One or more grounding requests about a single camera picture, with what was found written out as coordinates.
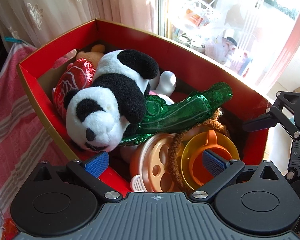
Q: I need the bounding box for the green foil balloon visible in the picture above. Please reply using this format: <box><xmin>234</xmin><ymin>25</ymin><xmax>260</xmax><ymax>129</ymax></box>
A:
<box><xmin>119</xmin><ymin>82</ymin><xmax>232</xmax><ymax>146</ymax></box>

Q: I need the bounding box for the pink striped cloth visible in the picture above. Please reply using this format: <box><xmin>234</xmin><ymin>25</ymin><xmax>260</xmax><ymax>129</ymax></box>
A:
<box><xmin>0</xmin><ymin>43</ymin><xmax>67</xmax><ymax>225</ymax></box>

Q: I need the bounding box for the sheer embroidered curtain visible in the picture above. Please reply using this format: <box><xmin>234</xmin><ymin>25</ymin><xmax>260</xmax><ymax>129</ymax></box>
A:
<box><xmin>0</xmin><ymin>0</ymin><xmax>158</xmax><ymax>48</ymax></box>

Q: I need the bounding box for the white pink bunny plush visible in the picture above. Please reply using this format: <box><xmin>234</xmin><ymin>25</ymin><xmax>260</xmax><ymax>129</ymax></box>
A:
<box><xmin>149</xmin><ymin>71</ymin><xmax>177</xmax><ymax>105</ymax></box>

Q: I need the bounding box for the brown bear plush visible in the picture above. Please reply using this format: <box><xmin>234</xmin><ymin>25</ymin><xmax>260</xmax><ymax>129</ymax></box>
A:
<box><xmin>76</xmin><ymin>44</ymin><xmax>106</xmax><ymax>69</ymax></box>

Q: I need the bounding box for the red foil balloon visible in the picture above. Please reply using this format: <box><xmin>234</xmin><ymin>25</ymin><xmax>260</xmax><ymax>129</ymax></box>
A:
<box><xmin>52</xmin><ymin>58</ymin><xmax>96</xmax><ymax>120</ymax></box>

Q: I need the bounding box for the orange plastic cup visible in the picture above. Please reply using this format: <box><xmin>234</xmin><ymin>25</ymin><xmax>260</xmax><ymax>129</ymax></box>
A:
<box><xmin>180</xmin><ymin>129</ymin><xmax>240</xmax><ymax>190</ymax></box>

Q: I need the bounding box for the brown fuzzy headband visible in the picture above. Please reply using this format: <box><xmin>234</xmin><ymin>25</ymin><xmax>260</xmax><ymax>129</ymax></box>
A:
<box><xmin>167</xmin><ymin>108</ymin><xmax>239</xmax><ymax>192</ymax></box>

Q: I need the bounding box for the red cardboard box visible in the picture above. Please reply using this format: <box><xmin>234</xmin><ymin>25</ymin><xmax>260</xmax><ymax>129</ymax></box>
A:
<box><xmin>16</xmin><ymin>17</ymin><xmax>271</xmax><ymax>198</ymax></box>

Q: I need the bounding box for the peach plastic toy lid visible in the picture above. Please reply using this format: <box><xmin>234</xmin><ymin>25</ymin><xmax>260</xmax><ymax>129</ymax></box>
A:
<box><xmin>130</xmin><ymin>133</ymin><xmax>179</xmax><ymax>193</ymax></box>

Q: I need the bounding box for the panda plush toy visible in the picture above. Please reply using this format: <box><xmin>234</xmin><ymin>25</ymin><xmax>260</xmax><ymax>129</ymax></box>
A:
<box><xmin>63</xmin><ymin>49</ymin><xmax>159</xmax><ymax>152</ymax></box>

